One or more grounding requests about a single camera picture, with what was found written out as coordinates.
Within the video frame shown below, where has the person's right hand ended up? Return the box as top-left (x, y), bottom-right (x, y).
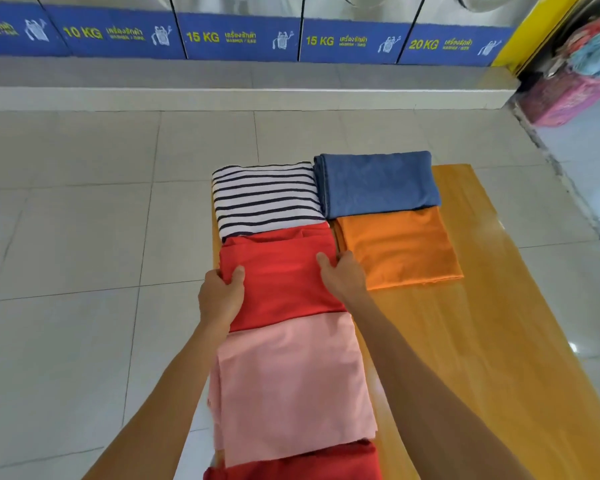
top-left (315, 250), bottom-right (369, 308)

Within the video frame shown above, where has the person's left hand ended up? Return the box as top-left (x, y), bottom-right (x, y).
top-left (197, 265), bottom-right (246, 335)

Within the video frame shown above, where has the pink garment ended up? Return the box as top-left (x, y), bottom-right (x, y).
top-left (207, 312), bottom-right (379, 468)

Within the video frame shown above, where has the red garment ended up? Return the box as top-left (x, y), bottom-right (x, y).
top-left (203, 439), bottom-right (383, 480)
top-left (219, 222), bottom-right (349, 333)

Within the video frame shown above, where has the pink laundry basket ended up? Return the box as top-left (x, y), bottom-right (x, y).
top-left (519, 69), bottom-right (600, 128)

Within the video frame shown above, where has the orange garment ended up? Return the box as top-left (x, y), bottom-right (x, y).
top-left (332, 207), bottom-right (465, 291)

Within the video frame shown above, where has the person's left forearm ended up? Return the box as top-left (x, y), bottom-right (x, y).
top-left (82, 319), bottom-right (231, 480)

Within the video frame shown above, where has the pile of colourful clothes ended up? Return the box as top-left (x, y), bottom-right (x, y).
top-left (549, 17), bottom-right (600, 83)

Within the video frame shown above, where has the black white striped shirt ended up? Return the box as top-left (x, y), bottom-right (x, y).
top-left (211, 162), bottom-right (327, 241)

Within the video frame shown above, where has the blue towel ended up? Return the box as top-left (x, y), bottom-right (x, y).
top-left (313, 150), bottom-right (443, 221)

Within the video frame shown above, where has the person's right forearm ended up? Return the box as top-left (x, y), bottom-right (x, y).
top-left (345, 289), bottom-right (533, 480)

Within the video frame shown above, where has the silver front-load washing machine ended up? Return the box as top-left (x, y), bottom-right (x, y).
top-left (397, 0), bottom-right (546, 68)
top-left (0, 0), bottom-right (73, 58)
top-left (298, 0), bottom-right (429, 65)
top-left (35, 0), bottom-right (187, 61)
top-left (169, 0), bottom-right (305, 63)

